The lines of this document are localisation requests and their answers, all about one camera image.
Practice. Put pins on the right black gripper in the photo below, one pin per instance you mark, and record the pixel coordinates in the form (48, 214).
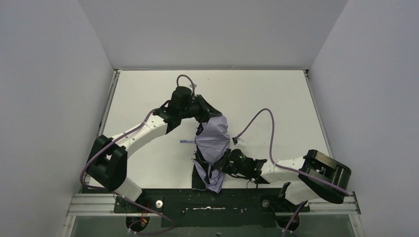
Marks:
(227, 158)

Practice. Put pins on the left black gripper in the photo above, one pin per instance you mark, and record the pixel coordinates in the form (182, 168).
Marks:
(205, 109)

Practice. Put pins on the lavender folding umbrella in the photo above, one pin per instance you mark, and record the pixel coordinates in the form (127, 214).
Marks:
(211, 141)

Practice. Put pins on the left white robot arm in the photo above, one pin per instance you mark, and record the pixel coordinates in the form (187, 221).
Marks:
(107, 161)

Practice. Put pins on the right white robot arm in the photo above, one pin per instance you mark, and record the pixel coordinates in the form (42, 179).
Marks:
(314, 175)

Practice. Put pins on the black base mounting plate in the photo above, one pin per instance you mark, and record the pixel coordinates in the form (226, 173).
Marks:
(266, 207)

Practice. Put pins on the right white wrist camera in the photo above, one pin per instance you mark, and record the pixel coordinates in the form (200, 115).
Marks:
(237, 141)

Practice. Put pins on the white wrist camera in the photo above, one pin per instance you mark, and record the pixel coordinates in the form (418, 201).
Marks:
(193, 87)
(237, 141)

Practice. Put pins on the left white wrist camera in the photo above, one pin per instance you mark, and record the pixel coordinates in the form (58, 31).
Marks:
(193, 87)

